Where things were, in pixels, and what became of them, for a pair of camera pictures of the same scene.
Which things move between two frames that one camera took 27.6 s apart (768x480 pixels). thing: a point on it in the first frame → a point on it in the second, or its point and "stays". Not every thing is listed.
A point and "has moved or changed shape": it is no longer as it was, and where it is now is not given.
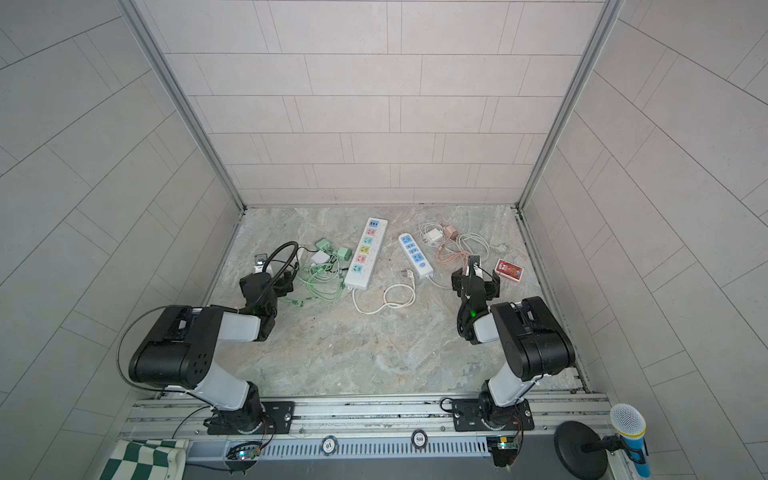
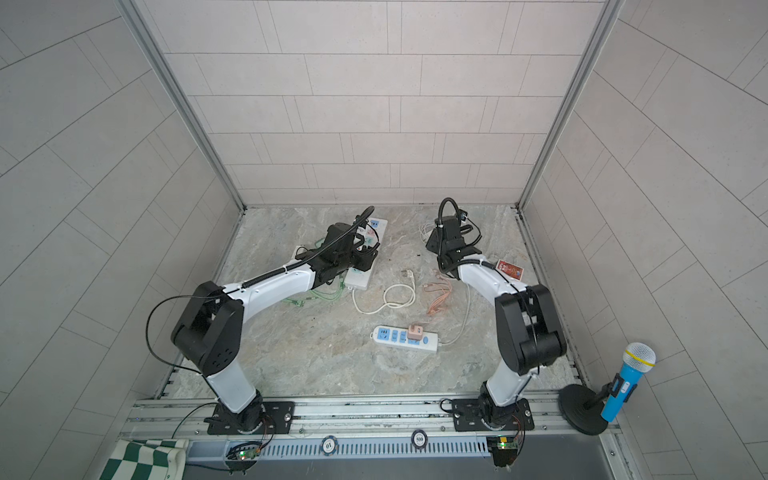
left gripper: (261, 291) → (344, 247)
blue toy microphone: (630, 424) → (638, 358)
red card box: (509, 270) stays
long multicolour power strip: (365, 254) stays
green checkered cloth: (148, 459) stays
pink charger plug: (449, 231) has moved or changed shape
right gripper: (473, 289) → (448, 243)
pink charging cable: (463, 256) has moved or changed shape
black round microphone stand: (583, 452) → (581, 409)
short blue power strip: (418, 261) → (400, 337)
